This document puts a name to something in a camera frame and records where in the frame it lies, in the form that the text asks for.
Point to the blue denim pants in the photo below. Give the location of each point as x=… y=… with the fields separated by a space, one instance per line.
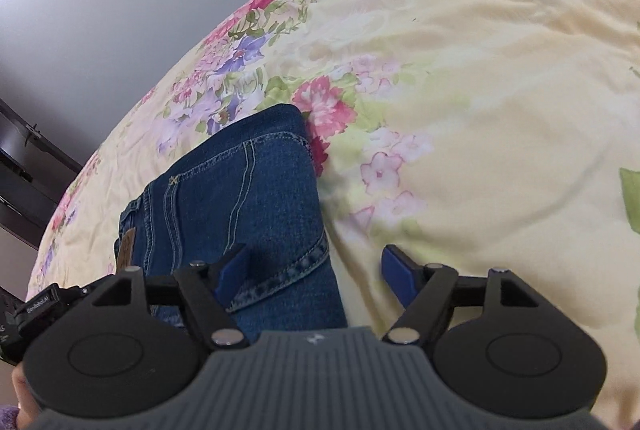
x=210 y=200

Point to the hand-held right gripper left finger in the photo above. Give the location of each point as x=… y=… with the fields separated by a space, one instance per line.
x=234 y=271

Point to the person's left forearm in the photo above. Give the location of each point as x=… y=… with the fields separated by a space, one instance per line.
x=20 y=390

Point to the floral yellow blanket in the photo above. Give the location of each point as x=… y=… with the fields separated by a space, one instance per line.
x=475 y=85

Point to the dark wooden furniture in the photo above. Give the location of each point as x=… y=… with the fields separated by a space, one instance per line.
x=25 y=175

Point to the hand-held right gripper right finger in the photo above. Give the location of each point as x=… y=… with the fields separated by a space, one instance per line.
x=397 y=272

